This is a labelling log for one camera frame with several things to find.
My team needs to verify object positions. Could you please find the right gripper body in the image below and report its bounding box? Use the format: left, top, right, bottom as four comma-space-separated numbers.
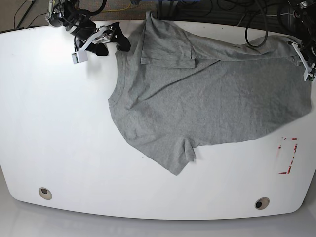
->
74, 21, 96, 41

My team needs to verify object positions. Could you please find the yellow cable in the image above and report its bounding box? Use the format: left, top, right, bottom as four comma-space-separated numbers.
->
100, 0, 133, 13

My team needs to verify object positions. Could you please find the right table grommet hole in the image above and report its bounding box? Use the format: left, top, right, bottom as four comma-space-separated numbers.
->
255, 197, 270, 210

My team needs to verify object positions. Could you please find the grey t-shirt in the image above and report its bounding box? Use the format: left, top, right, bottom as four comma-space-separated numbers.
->
108, 12, 312, 175

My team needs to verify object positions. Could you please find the red tape marking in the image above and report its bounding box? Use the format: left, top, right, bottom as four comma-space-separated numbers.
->
276, 137, 298, 175

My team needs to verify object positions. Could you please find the table grommet hole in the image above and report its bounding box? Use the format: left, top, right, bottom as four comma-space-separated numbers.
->
255, 197, 270, 210
39, 187, 52, 200

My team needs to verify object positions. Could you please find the left table grommet hole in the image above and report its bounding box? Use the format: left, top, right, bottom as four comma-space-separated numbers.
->
39, 187, 52, 200

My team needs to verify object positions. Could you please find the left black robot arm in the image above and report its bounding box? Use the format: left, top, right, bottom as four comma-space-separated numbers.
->
153, 0, 316, 51

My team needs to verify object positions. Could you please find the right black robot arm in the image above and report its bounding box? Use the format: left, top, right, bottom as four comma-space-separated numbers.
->
45, 0, 106, 52

